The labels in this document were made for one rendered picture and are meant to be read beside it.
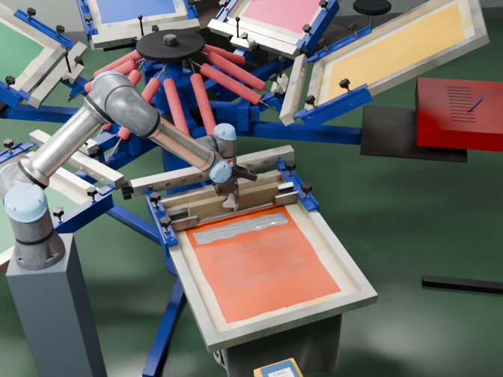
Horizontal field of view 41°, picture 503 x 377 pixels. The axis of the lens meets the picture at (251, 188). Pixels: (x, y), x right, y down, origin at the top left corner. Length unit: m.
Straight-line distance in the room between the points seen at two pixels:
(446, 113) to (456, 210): 1.36
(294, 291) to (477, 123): 1.15
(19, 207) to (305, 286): 0.97
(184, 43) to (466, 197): 2.15
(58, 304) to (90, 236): 1.92
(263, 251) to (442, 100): 1.15
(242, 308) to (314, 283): 0.27
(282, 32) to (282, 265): 1.56
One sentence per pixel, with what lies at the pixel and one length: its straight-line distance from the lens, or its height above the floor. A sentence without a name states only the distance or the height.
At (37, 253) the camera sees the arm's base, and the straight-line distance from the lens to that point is 2.13.
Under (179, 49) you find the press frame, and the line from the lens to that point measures 3.05.
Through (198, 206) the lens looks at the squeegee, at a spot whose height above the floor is 1.05.
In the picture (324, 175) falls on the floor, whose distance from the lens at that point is 4.47.
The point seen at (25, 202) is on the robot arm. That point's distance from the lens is 2.05.
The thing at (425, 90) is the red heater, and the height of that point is 1.10.
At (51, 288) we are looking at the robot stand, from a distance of 2.18.
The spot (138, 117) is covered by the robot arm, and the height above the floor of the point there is 1.59.
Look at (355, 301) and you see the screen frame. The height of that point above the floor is 0.99.
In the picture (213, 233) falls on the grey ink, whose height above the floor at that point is 0.96.
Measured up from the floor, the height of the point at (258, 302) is 0.95.
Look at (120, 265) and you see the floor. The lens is 3.89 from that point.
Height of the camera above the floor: 2.60
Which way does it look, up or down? 37 degrees down
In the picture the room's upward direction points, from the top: 2 degrees counter-clockwise
